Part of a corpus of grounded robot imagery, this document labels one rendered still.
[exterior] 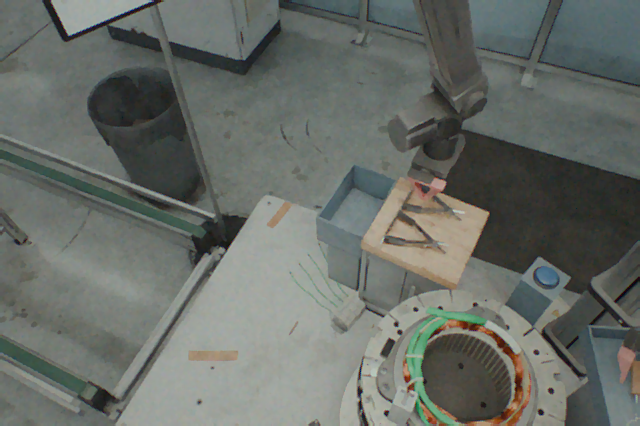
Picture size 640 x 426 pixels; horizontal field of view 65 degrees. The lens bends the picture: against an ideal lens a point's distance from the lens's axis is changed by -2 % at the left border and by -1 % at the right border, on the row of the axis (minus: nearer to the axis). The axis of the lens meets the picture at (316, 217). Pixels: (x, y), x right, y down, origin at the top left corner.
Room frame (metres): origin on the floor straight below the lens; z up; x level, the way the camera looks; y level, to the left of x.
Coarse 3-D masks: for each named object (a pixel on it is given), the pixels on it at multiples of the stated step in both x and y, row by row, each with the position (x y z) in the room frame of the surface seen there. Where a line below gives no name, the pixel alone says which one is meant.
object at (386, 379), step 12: (456, 312) 0.36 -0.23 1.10; (468, 312) 0.36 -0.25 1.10; (492, 312) 0.36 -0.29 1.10; (504, 324) 0.34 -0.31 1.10; (396, 348) 0.30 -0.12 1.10; (528, 360) 0.27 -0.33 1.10; (384, 384) 0.25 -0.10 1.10; (384, 396) 0.23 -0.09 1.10; (408, 420) 0.19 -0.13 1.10; (528, 420) 0.18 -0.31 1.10
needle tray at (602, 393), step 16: (592, 336) 0.32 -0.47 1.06; (608, 336) 0.33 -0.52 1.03; (624, 336) 0.33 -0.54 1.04; (592, 352) 0.29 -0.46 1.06; (608, 352) 0.31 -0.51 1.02; (592, 368) 0.27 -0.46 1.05; (608, 368) 0.28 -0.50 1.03; (592, 384) 0.25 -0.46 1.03; (608, 384) 0.25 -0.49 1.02; (624, 384) 0.25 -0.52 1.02; (576, 400) 0.25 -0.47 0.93; (592, 400) 0.23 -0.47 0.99; (608, 400) 0.22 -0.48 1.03; (624, 400) 0.22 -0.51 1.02; (576, 416) 0.22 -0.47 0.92; (592, 416) 0.21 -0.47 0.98; (608, 416) 0.19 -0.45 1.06; (624, 416) 0.20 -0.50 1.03
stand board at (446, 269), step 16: (400, 192) 0.66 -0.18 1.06; (384, 208) 0.62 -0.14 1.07; (464, 208) 0.61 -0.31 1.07; (384, 224) 0.58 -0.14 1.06; (400, 224) 0.58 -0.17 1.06; (432, 224) 0.57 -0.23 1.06; (448, 224) 0.57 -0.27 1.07; (464, 224) 0.57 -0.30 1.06; (480, 224) 0.57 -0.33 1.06; (368, 240) 0.54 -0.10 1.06; (448, 240) 0.53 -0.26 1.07; (464, 240) 0.53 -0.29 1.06; (384, 256) 0.51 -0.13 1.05; (400, 256) 0.50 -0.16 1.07; (416, 256) 0.50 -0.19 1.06; (432, 256) 0.50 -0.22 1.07; (448, 256) 0.50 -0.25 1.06; (464, 256) 0.49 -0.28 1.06; (416, 272) 0.47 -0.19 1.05; (432, 272) 0.46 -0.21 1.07; (448, 272) 0.46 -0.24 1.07
